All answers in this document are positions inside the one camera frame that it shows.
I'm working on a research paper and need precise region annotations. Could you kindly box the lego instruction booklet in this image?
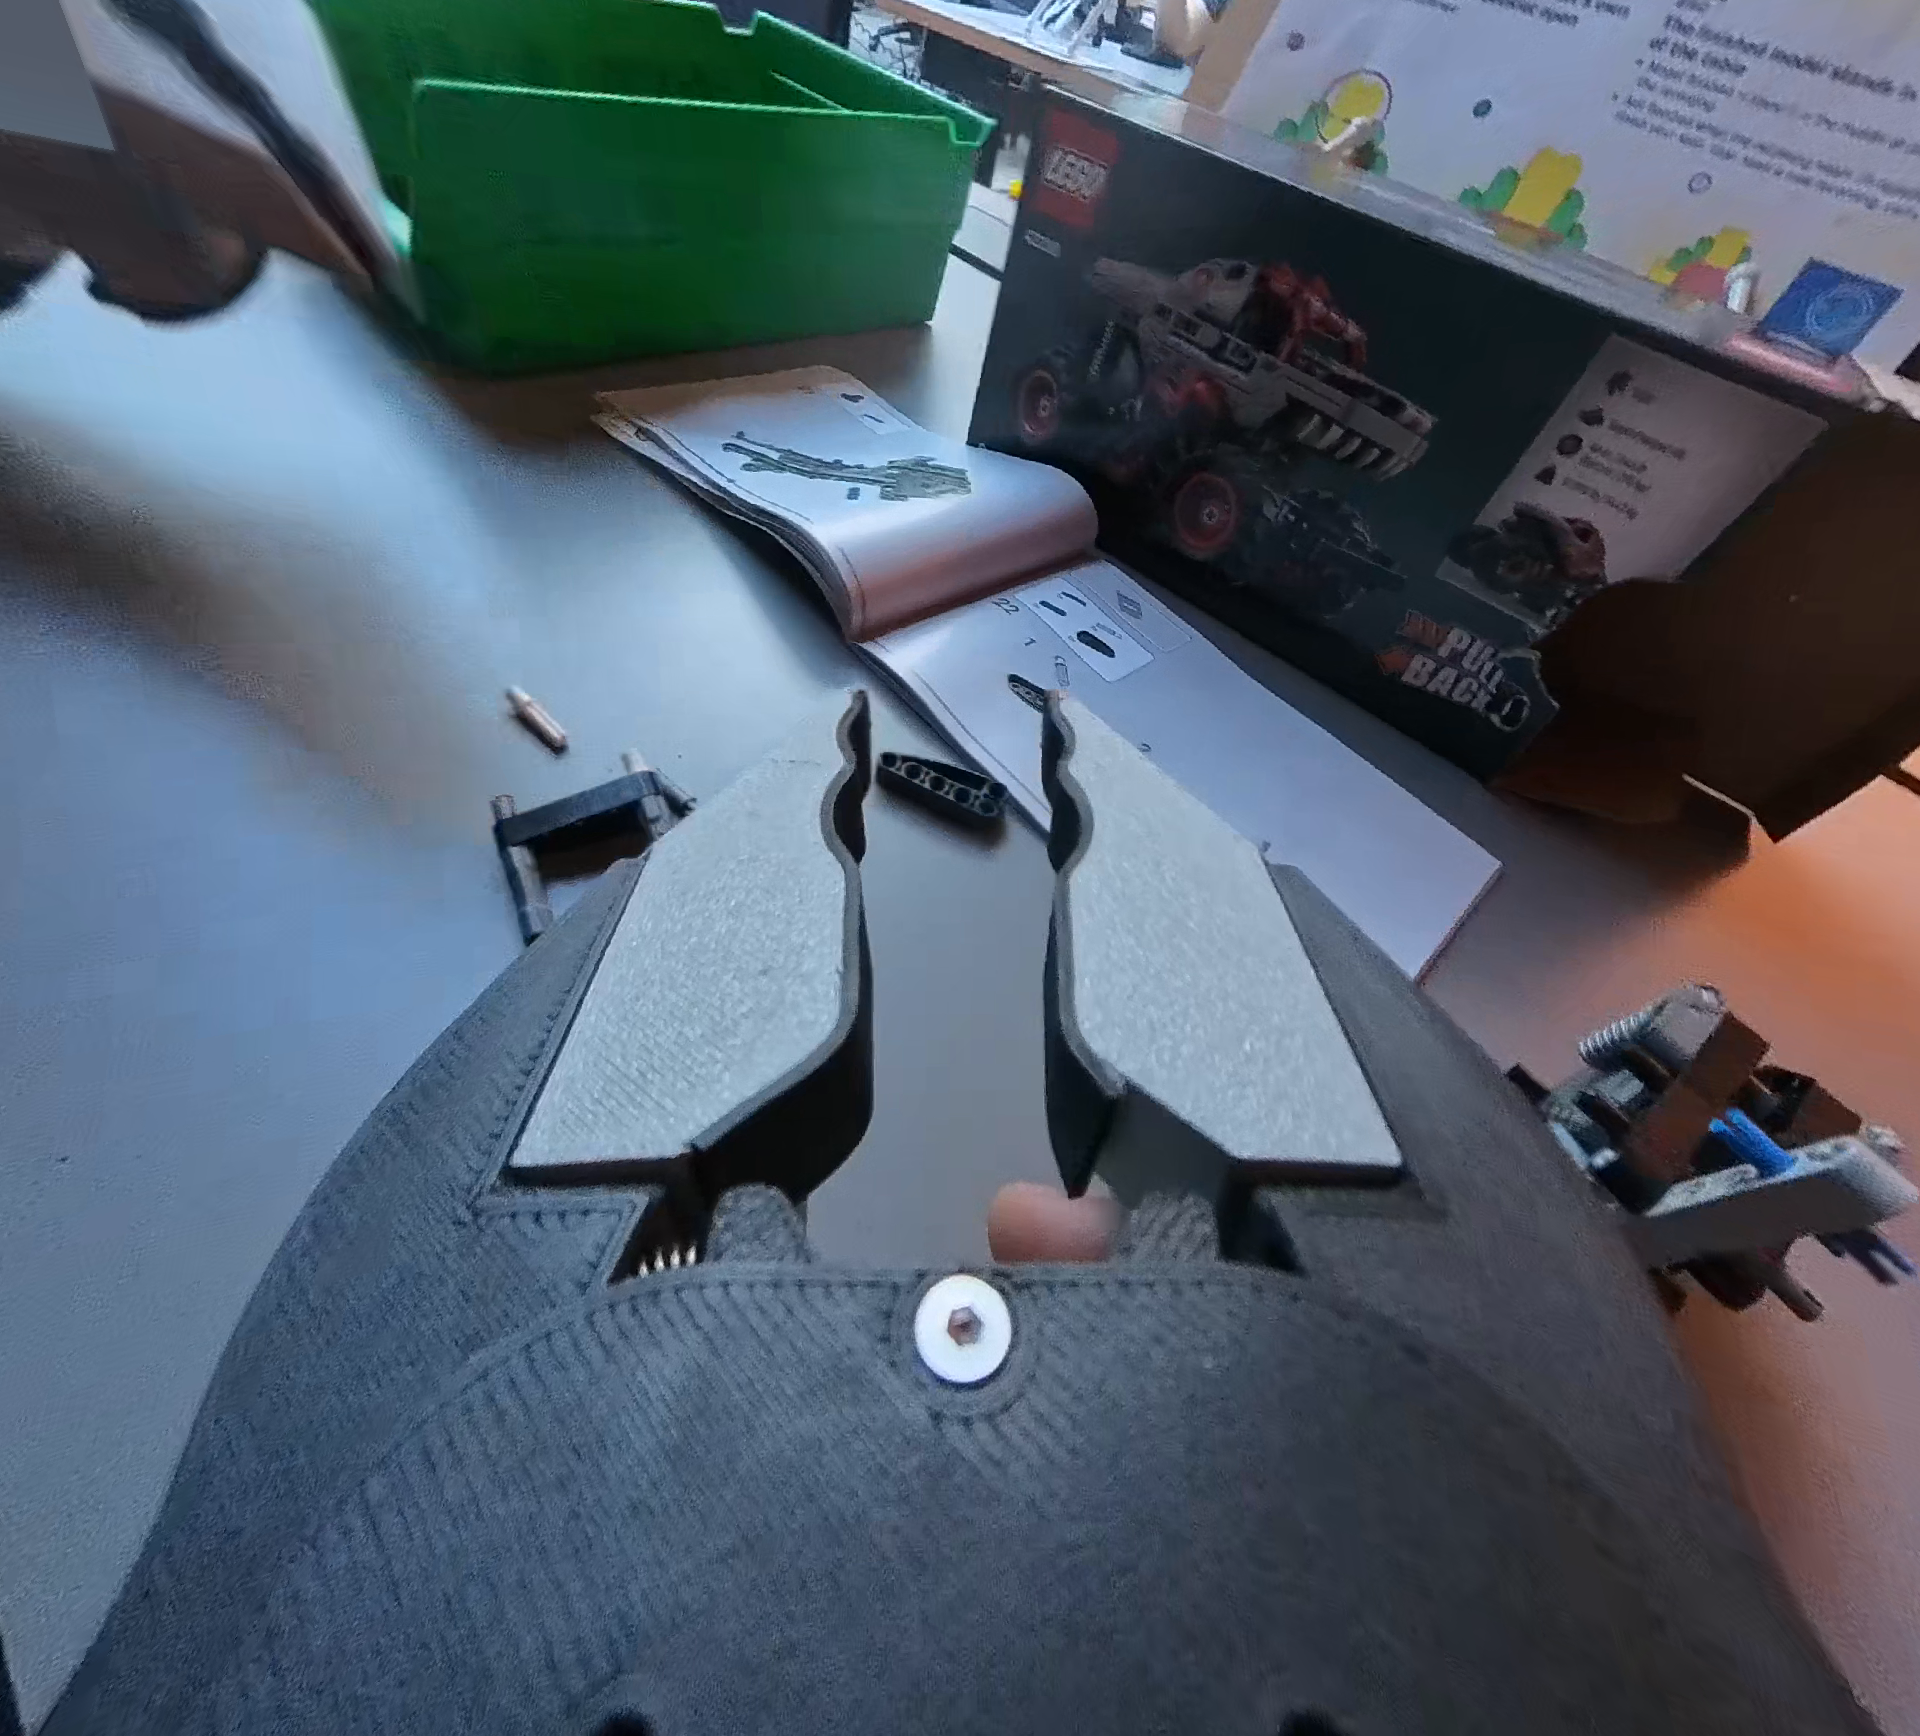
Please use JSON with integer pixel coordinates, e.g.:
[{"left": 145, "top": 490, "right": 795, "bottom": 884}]
[{"left": 591, "top": 363, "right": 1501, "bottom": 985}]

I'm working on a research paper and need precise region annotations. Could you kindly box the black lego frame assembly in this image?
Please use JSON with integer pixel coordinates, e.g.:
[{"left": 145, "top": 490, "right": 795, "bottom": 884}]
[{"left": 489, "top": 748, "right": 699, "bottom": 947}]

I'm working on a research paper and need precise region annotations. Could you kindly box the black lego set box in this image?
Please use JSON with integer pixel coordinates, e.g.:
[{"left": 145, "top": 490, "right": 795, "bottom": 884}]
[{"left": 967, "top": 86, "right": 1920, "bottom": 837}]

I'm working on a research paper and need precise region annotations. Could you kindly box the background work table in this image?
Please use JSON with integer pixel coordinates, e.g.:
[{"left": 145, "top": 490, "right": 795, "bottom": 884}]
[{"left": 870, "top": 0, "right": 1203, "bottom": 101}]

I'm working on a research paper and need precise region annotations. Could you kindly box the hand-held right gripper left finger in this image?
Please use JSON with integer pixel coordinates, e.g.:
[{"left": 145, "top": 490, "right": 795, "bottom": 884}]
[{"left": 505, "top": 690, "right": 874, "bottom": 1190}]

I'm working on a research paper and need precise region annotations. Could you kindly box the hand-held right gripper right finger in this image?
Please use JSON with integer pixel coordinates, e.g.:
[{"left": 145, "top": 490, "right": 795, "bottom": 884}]
[{"left": 989, "top": 690, "right": 1408, "bottom": 1265}]

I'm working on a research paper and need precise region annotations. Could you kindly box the partly built lego model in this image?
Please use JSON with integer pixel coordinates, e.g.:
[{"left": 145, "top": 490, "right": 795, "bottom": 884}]
[{"left": 1504, "top": 978, "right": 1920, "bottom": 1321}]

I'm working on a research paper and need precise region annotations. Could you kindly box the green plastic bin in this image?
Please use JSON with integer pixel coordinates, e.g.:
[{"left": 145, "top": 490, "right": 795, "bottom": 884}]
[{"left": 292, "top": 0, "right": 1000, "bottom": 374}]

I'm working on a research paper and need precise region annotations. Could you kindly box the black lego beam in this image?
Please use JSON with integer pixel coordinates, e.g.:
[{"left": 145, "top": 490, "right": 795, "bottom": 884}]
[{"left": 874, "top": 750, "right": 1010, "bottom": 837}]

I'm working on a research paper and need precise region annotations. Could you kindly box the printed instruction poster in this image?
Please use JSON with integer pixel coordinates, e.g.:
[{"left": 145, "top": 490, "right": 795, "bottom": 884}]
[{"left": 1221, "top": 0, "right": 1920, "bottom": 379}]

